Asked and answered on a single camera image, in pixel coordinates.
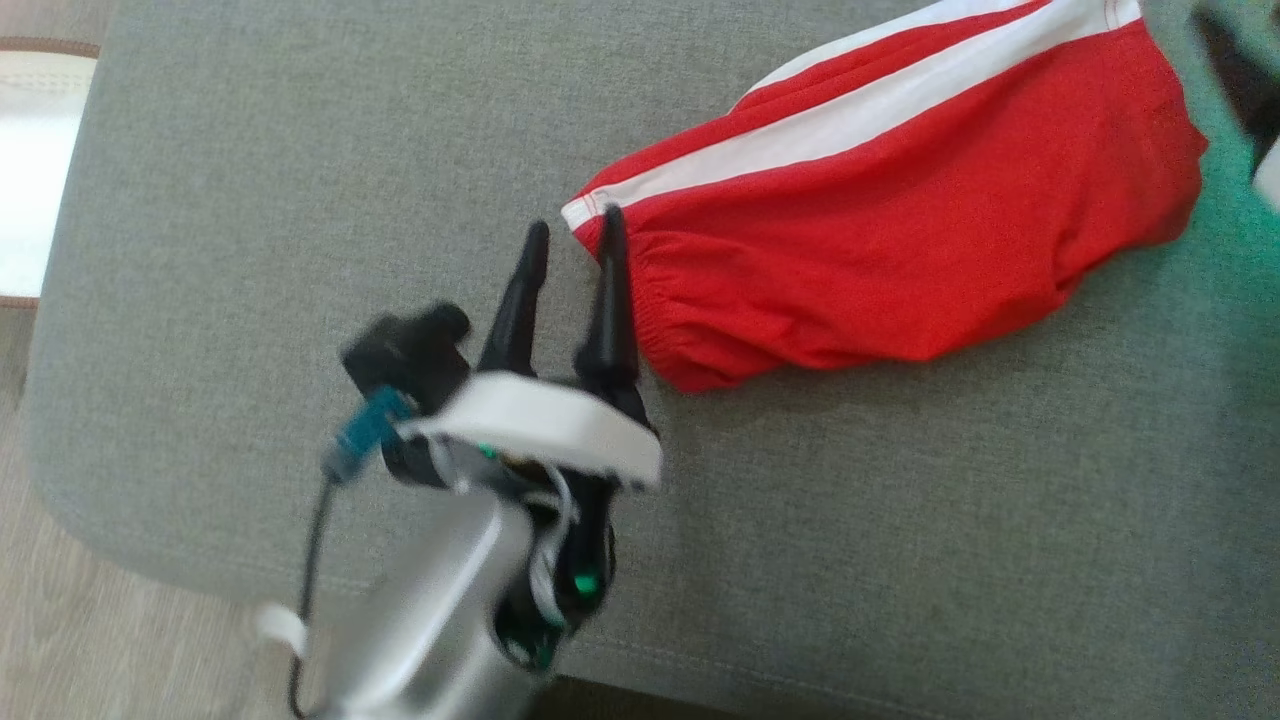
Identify blue left camera cable plug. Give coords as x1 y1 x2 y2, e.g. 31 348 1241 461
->
320 387 417 487

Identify white rug brown border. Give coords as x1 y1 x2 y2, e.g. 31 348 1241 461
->
0 37 102 310

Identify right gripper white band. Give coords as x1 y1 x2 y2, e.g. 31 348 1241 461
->
1192 3 1280 214

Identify grey fabric sofa seat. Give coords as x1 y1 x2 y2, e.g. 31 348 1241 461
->
20 0 1280 720

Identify red shorts with white stripe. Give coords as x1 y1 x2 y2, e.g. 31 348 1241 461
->
560 0 1211 395

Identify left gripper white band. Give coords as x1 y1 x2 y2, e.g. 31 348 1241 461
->
380 203 664 531

